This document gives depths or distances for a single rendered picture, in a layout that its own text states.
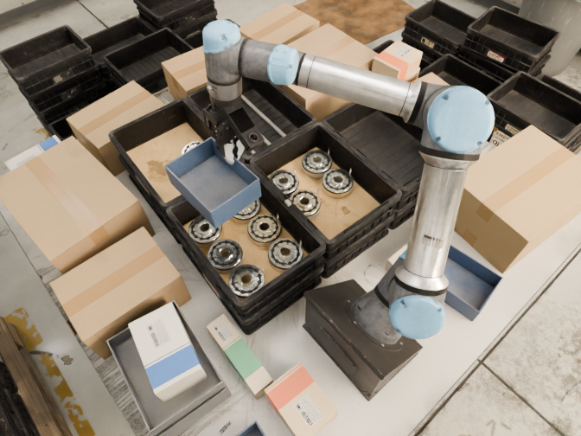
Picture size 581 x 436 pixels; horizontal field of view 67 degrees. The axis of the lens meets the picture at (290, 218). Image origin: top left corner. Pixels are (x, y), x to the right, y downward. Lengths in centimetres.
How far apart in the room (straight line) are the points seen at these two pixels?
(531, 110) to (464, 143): 165
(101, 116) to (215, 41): 95
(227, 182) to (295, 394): 58
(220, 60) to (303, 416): 87
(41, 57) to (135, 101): 120
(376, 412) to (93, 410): 129
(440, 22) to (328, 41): 135
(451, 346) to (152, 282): 88
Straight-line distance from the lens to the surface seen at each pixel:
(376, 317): 116
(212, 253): 131
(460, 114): 87
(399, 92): 102
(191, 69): 191
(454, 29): 314
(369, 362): 109
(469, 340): 144
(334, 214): 140
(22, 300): 254
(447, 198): 92
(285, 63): 91
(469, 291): 150
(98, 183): 152
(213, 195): 115
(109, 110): 182
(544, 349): 236
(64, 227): 146
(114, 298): 132
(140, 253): 136
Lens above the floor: 197
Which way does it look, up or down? 55 degrees down
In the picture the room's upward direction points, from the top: 1 degrees counter-clockwise
